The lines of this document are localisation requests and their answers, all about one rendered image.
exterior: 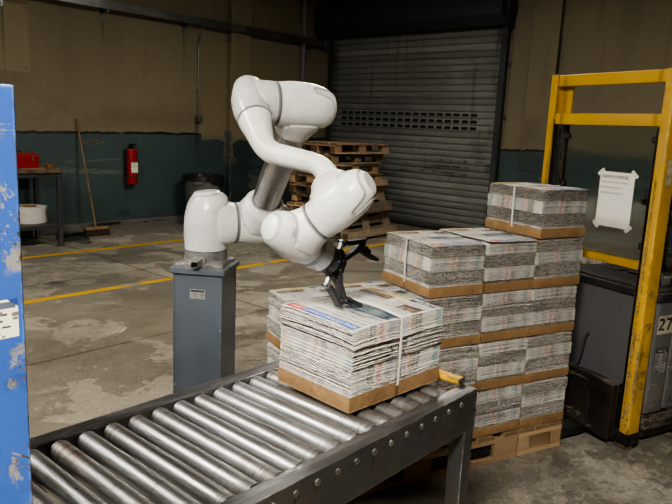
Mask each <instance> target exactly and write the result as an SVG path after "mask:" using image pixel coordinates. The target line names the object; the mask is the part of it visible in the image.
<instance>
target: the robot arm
mask: <svg viewBox="0 0 672 504"><path fill-rule="evenodd" d="M231 105H232V110H233V114H234V117H235V119H236V121H237V123H238V125H239V127H240V129H241V131H242V132H243V134H244V135H245V137H246V139H247V140H248V142H249V144H250V145H251V147H252V149H253V150H254V152H255V153H256V154H257V155H258V156H259V157H260V158H261V159H262V160H264V164H263V167H262V170H261V173H260V176H259V179H258V182H257V185H256V188H255V190H252V191H250V192H249V193H248V194H247V195H246V196H245V197H244V198H243V199H242V200H241V202H230V201H228V198H227V196H226V195H225V194H224V193H223V192H221V191H219V190H216V189H206V190H198V191H195V192H194V193H193V195H192V196H191V198H190V199H189V201H188V204H187V207H186V210H185V216H184V243H185V251H184V258H183V259H181V260H179V261H177V262H175V267H188V268H195V269H197V268H202V269H214V270H224V267H226V266H227V265H229V264H230V263H232V262H235V257H230V256H227V245H230V244H233V243H242V244H258V243H265V244H266V245H267V246H268V247H269V248H270V249H271V250H272V251H274V252H275V253H276V254H278V255H279V256H281V257H283V258H285V259H287V260H289V261H291V262H294V263H300V264H301V265H303V266H306V267H308V268H310V269H313V270H317V271H321V272H322V273H324V274H326V276H327V278H326V280H325V282H322V283H321V285H322V286H323V287H324V288H325V289H326V291H327V292H328V294H329V296H330V298H331V300H332V302H333V304H334V306H336V307H339V308H343V307H344V304H346V305H350V306H352V304H354V305H358V306H363V304H362V303H360V302H358V301H356V300H354V299H352V298H351V297H348V296H346V292H345V288H344V284H343V280H344V279H343V275H342V273H344V269H345V267H346V265H347V260H349V259H351V257H353V256H355V255H357V254H359V253H360V254H362V255H363V256H365V257H367V258H368V259H370V260H373V261H379V259H378V258H377V257H375V256H374V255H372V254H371V250H370V249H369V247H368V246H365V244H366V243H367V239H364V238H354V239H347V240H345V239H340V238H339V239H338V240H337V242H338V243H339V246H338V248H336V247H335V246H334V245H333V243H332V242H331V241H330V240H329V239H330V238H331V237H332V236H334V235H335V234H337V233H339V232H341V231H343V230H344V229H346V228H347V227H349V226H350V225H351V224H353V223H354V222H355V221H356V220H357V219H359V218H360V217H361V216H362V215H363V214H364V213H365V212H366V211H367V210H368V209H369V208H370V206H371V205H372V203H373V202H374V200H375V198H376V192H377V190H376V185H375V182H374V180H373V179H372V177H371V176H370V175H369V174H368V173H367V172H365V171H362V170H360V169H353V170H348V171H344V170H340V169H337V168H336V166H335V165H334V164H333V163H332V162H331V161H330V160H329V159H328V158H326V157H324V156H322V155H320V154H318V153H314V152H311V151H307V150H303V149H301V148H302V146H303V143H304V141H306V140H308V139H309V138H310V137H311V136H312V135H313V134H314V133H316V132H317V131H318V130H319V129H320V128H325V127H327V126H328V125H330V124H331V123H332V122H333V120H334V119H335V117H336V113H337V102H336V98H335V96H334V94H332V93H331V92H330V91H329V90H328V89H326V88H324V87H322V86H319V85H317V84H313V83H307V82H299V81H269V80H260V79H259V78H257V77H254V76H251V75H244V76H241V77H239V78H238V79H237V80H236V81H235V83H234V86H233V91H232V96H231ZM273 126H274V127H275V131H274V134H273ZM293 170H298V171H302V172H307V173H310V174H313V175H314V176H315V180H314V181H313V183H312V186H311V195H310V201H309V202H307V203H306V204H305V205H304V206H302V207H300V208H298V209H295V210H292V211H290V210H289V208H288V207H287V206H286V205H285V204H284V203H283V200H282V199H281V198H282V196H283V193H284V191H285V188H286V186H287V183H288V181H289V178H290V176H291V173H292V171H293ZM358 244H359V245H358ZM348 245H349V246H350V245H357V246H355V247H353V248H351V249H349V250H347V251H345V252H344V250H343V248H344V247H347V246H348ZM331 279H332V280H333V282H334V286H335V287H334V286H333V283H332V282H331Z"/></svg>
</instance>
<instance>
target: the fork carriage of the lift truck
mask: <svg viewBox="0 0 672 504"><path fill-rule="evenodd" d="M568 366H569V371H568V375H565V376H566V377H568V383H567V387H566V388H565V397H564V398H565V399H564V409H563V410H564V413H563V418H569V417H571V418H573V419H575V420H577V421H579V422H581V423H583V424H584V429H586V430H588V431H590V432H592V433H594V434H595V435H597V436H599V437H601V438H603V439H605V440H607V439H608V438H611V439H612V438H613V431H614V423H615V416H616V408H617V401H618V393H619V386H620V382H617V381H615V380H613V379H610V378H608V377H606V376H603V375H601V374H599V373H596V372H594V371H592V370H589V369H587V368H585V367H582V366H580V365H578V364H575V363H573V362H571V361H569V364H568Z"/></svg>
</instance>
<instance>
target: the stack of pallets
mask: <svg viewBox="0 0 672 504"><path fill-rule="evenodd" d="M305 145H311V149H305ZM389 146H390V144H376V143H361V142H337V141H304V143H303V146H302V148H301V149H303V150H307V151H311V152H314V153H318V154H320V155H322V156H324V157H327V158H328V159H329V160H330V161H331V162H332V163H333V164H334V165H335V166H336V168H337V169H340V166H342V167H347V169H346V170H344V171H348V170H353V169H360V166H368V171H366V172H367V173H368V174H369V175H370V176H372V179H382V176H383V173H378V166H379V164H382V163H383V162H382V157H383V154H389ZM353 147H355V151H353ZM372 147H378V152H372ZM346 156H347V157H351V160H346V159H345V157H346ZM365 156H371V157H372V162H365ZM300 176H306V177H307V178H306V179H300ZM314 180H315V176H314V175H313V174H310V173H307V172H302V171H298V170H293V171H292V173H291V176H290V178H289V185H290V186H289V192H291V195H292V198H291V201H290V202H286V205H287V207H288V208H289V210H290V211H292V210H295V209H298V206H299V207H302V206H304V205H305V204H306V203H307V202H309V201H310V195H311V186H312V183H313V181H314ZM301 186H305V187H307V189H301ZM302 196H305V197H309V199H302ZM357 228H363V226H362V225H356V226H350V227H347V230H351V229H357Z"/></svg>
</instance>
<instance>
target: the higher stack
mask: <svg viewBox="0 0 672 504"><path fill-rule="evenodd" d="M489 187H490V193H488V194H489V195H488V201H487V202H488V203H487V204H488V205H487V208H488V209H487V210H488V211H487V213H488V214H487V217H486V218H488V219H493V220H498V221H503V222H508V223H511V226H512V223H513V224H518V225H522V226H527V227H532V228H537V229H558V228H579V227H584V225H586V220H587V219H586V217H587V216H586V215H587V213H586V207H587V206H586V205H587V199H588V192H589V190H587V189H582V188H575V187H565V186H560V185H550V184H543V183H529V182H497V183H490V186H489ZM489 229H494V228H489ZM494 230H498V229H494ZM498 231H502V232H507V233H511V234H515V235H519V236H524V237H528V238H532V239H536V240H538V241H537V245H536V246H537V248H536V252H535V253H536V254H535V255H536V256H535V258H534V259H535V260H534V265H535V268H534V276H533V279H535V280H536V279H543V278H555V277H566V276H577V275H579V273H580V267H581V266H580V262H581V261H582V259H581V258H582V253H583V251H584V250H582V247H583V245H581V244H584V243H583V241H584V240H583V239H581V238H578V237H561V238H543V239H539V238H535V237H530V236H526V235H521V234H517V233H512V232H508V231H503V230H498ZM576 288H577V286H575V285H563V286H553V287H543V288H530V289H531V291H532V292H531V295H530V296H532V297H531V299H530V300H531V301H530V302H529V303H530V307H529V312H530V313H531V315H530V319H531V320H530V324H529V327H537V326H544V325H552V324H560V323H568V322H573V320H575V318H574V316H575V311H576V310H575V303H576V299H575V298H576V295H575V294H576V292H577V289H576ZM571 334H572V332H570V331H563V332H556V333H549V334H542V335H534V336H524V337H526V338H528V340H527V341H528V342H527V344H528V345H527V349H526V353H525V354H526V356H525V361H526V364H525V369H524V370H525V371H524V374H529V373H535V372H541V371H547V370H553V369H558V368H564V367H568V364H569V359H570V357H569V354H570V353H571V347H572V346H571V345H572V342H571V340H572V339H571V337H572V336H571ZM567 383H568V377H566V376H565V375H564V376H558V377H553V378H548V379H542V380H537V381H532V382H526V383H521V385H522V386H521V387H522V389H521V391H522V392H521V395H522V397H521V398H522V399H521V403H522V404H521V406H520V414H519V419H520V423H521V420H524V419H528V418H533V417H537V416H542V415H546V414H551V413H556V412H560V411H563V409H564V399H565V398H564V397H565V388H566V387H567ZM561 428H562V420H561V419H559V420H554V421H550V422H546V423H541V424H537V425H533V426H528V427H524V428H517V429H516V430H517V434H518V439H517V448H516V456H520V455H524V454H528V453H532V452H536V451H540V450H544V449H548V448H552V447H556V446H560V436H561Z"/></svg>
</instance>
